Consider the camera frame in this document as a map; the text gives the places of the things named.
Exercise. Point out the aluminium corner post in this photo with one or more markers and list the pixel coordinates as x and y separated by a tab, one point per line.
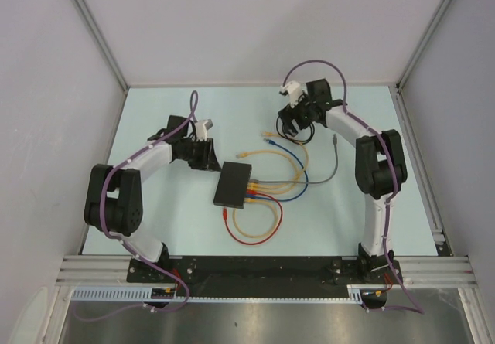
89	20
426	37

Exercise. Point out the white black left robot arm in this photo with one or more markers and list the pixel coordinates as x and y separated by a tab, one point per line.
114	203

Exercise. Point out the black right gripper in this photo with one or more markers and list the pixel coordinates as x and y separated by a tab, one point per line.
288	114

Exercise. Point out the aluminium right corner post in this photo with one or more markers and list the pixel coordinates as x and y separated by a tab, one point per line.
426	37

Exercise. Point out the aluminium left corner post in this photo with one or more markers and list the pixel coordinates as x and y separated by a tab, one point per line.
89	20

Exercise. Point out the aluminium front frame rail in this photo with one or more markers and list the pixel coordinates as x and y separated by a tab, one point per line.
418	271

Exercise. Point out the white slotted cable duct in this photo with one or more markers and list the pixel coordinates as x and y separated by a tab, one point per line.
149	295

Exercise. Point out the yellow cable long loop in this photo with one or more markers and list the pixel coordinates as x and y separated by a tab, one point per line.
257	220

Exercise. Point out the aluminium right side rail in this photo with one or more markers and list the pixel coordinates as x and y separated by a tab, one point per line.
436	225

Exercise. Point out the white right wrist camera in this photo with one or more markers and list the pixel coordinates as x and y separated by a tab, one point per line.
293	90

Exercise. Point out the black network switch box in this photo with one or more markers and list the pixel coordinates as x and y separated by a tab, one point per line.
232	185

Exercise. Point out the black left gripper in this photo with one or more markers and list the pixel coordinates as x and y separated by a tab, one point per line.
207	160

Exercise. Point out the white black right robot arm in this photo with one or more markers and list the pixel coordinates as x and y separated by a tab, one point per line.
380	167

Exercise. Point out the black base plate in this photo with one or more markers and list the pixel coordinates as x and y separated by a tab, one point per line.
279	277

